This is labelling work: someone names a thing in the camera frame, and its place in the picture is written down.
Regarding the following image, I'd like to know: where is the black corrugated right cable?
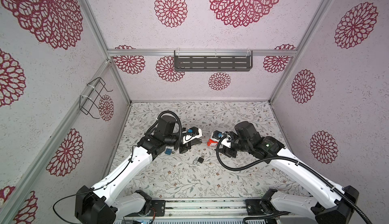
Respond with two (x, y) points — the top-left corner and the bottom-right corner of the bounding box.
(216, 135), (373, 224)

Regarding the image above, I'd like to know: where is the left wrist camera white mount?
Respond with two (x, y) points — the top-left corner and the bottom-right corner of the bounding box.
(182, 127), (203, 144)

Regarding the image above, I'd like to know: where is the dark grey wall shelf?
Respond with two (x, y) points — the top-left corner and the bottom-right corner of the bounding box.
(173, 51), (253, 72)

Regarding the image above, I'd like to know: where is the black corrugated cable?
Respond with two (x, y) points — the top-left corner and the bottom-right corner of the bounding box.
(216, 135), (373, 224)
(145, 110), (183, 152)

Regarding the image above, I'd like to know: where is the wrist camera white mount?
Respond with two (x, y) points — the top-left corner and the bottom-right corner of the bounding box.
(210, 130), (232, 148)
(182, 127), (203, 144)

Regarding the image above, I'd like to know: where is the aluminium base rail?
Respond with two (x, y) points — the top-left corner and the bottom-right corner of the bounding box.
(112, 197), (317, 224)

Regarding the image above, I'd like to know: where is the black corrugated left cable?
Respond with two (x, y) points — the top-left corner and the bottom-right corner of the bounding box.
(145, 110), (183, 152)

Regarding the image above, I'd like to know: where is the black wire wall basket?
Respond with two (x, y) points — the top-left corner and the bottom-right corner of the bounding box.
(79, 77), (114, 122)

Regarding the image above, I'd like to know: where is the thin black left cable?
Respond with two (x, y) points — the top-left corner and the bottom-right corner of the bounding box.
(53, 146), (136, 224)

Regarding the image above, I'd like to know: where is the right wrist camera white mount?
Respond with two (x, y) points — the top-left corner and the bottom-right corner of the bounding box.
(210, 130), (232, 148)

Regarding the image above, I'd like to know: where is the blue padlock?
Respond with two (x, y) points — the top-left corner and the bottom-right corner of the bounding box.
(165, 149), (173, 155)

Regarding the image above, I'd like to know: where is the red padlock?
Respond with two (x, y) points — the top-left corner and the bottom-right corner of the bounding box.
(207, 139), (218, 147)

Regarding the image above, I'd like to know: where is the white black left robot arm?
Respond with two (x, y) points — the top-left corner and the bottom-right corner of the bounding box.
(75, 127), (202, 224)

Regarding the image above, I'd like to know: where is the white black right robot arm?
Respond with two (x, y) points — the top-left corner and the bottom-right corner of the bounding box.
(212, 121), (360, 224)

